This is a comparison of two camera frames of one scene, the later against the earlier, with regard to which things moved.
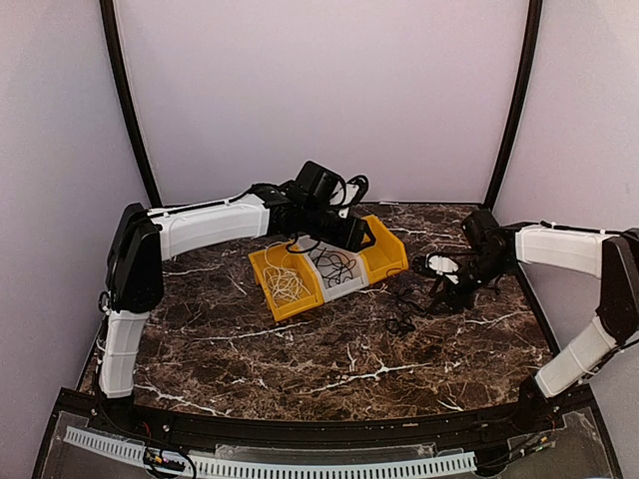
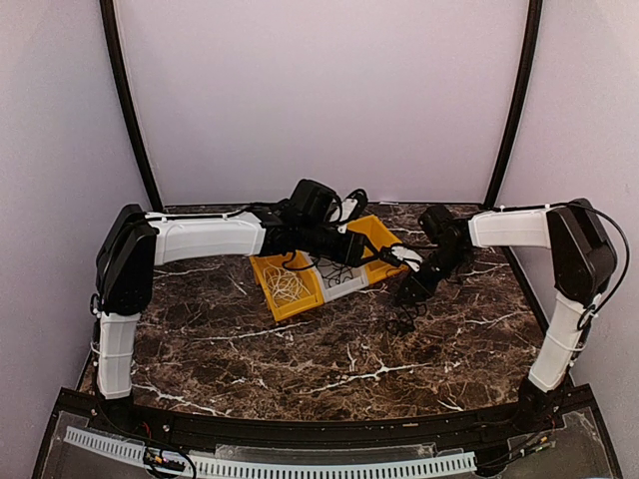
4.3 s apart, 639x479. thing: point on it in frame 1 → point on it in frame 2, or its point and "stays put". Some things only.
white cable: [285, 284] stays put
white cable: [284, 283] stays put
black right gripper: [453, 296] → [431, 288]
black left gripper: [349, 239] → [351, 253]
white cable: [286, 287] stays put
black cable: [334, 266] stays put
